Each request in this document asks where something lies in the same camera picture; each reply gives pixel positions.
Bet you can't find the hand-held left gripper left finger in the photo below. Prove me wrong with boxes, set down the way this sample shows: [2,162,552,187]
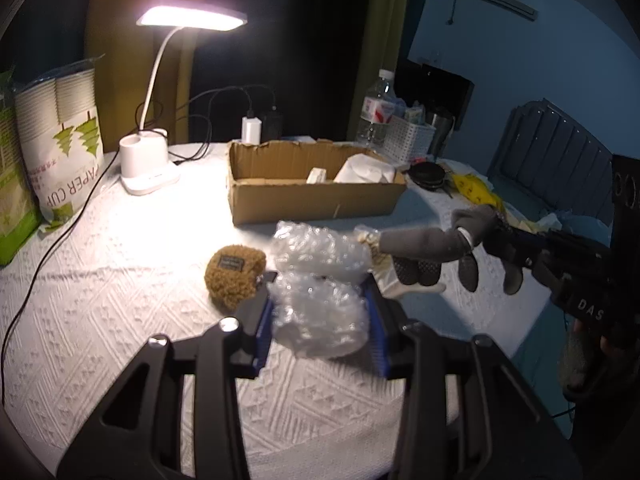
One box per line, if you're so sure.
[57,271,279,480]

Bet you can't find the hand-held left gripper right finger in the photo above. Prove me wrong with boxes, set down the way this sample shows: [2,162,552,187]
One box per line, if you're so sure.
[366,280,584,480]

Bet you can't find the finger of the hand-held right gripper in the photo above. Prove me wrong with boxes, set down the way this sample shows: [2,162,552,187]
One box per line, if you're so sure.
[484,221,552,270]

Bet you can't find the clear bubble wrap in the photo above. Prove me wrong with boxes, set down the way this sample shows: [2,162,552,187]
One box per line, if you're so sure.
[271,219,375,287]
[269,271,372,360]

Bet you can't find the grey knitted glove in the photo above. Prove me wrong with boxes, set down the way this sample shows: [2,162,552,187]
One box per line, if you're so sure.
[378,206,524,296]

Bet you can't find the person's right hand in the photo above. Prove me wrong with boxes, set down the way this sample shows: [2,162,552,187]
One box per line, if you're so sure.
[560,327,640,402]

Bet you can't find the pale crumpled wrapper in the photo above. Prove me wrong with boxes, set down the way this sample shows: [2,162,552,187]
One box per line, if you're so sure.
[500,199,568,235]

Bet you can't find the brown fuzzy pouch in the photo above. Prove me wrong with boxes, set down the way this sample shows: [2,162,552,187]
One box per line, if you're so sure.
[203,244,267,311]

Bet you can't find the black dotted white-cuff glove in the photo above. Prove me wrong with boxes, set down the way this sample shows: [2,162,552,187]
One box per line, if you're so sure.
[379,256,447,302]

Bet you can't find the dark radiator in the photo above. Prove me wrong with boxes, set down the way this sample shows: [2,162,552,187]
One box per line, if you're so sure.
[486,99,614,222]

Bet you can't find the black round lids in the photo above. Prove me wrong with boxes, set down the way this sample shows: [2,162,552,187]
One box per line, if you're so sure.
[409,162,447,192]

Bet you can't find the steel cup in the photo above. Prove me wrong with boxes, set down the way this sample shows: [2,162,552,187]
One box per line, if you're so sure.
[426,109,456,159]

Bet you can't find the cardboard box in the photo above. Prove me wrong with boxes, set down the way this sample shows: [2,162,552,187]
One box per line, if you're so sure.
[226,139,408,226]

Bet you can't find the white textured tablecloth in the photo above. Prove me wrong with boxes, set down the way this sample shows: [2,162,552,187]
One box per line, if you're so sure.
[0,141,557,480]

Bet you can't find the white plastic basket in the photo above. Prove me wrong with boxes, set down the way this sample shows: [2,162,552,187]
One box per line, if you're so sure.
[382,114,437,165]

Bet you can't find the white crumpled paper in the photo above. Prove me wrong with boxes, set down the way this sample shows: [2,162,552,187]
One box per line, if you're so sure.
[333,154,399,184]

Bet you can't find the black bag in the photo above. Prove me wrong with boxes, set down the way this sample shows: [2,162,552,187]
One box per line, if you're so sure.
[396,59,475,132]

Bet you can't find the clear water bottle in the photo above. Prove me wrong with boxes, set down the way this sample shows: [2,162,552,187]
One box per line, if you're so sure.
[355,68,396,149]

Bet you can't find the white desk lamp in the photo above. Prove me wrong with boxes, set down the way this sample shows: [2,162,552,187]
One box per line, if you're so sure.
[119,4,249,196]

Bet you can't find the black charger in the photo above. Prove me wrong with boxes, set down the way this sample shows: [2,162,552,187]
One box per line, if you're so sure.
[262,106,284,139]

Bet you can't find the paper cup package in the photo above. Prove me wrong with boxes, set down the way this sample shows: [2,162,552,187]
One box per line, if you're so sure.
[13,54,104,234]

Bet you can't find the green package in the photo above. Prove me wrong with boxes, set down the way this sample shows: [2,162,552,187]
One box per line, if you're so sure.
[0,66,44,267]

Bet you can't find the black lamp cable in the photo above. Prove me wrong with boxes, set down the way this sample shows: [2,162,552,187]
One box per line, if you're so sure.
[0,152,122,406]

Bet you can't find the black charger cable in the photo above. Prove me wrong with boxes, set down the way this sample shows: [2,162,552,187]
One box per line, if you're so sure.
[136,84,277,166]

